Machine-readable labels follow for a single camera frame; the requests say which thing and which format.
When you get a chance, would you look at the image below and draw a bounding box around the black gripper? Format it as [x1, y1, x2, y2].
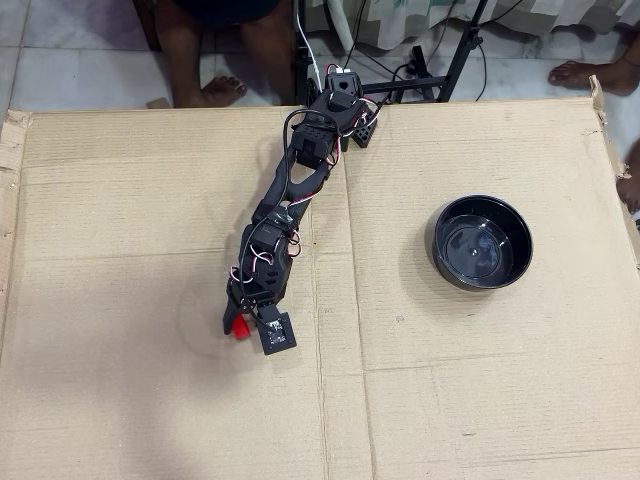
[218, 252, 295, 337]

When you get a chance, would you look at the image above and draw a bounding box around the brown cardboard sheet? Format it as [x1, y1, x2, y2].
[0, 74, 640, 480]

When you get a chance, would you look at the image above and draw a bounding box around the black round bowl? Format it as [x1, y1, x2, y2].
[428, 193, 534, 293]

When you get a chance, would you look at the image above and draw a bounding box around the seated person's bare leg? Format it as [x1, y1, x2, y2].
[154, 0, 250, 109]
[239, 0, 297, 106]

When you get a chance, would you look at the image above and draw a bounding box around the brown wooden furniture leg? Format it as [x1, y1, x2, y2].
[132, 0, 164, 52]

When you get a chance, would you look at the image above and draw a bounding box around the black tripod stand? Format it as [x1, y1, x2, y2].
[359, 0, 491, 105]

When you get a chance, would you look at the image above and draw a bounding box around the bystander's bare foot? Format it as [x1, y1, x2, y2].
[548, 24, 640, 96]
[615, 144, 640, 214]

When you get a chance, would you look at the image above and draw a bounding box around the patterned bed cloth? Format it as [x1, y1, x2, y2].
[304, 0, 640, 51]

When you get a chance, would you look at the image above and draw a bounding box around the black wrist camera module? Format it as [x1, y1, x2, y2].
[256, 308, 299, 357]

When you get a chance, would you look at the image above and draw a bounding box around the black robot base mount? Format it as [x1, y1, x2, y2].
[349, 118, 380, 151]

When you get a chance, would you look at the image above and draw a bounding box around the white cable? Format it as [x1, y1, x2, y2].
[294, 0, 346, 76]

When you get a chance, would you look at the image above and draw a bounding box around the thin black cable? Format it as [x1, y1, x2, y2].
[344, 0, 370, 69]
[469, 27, 490, 101]

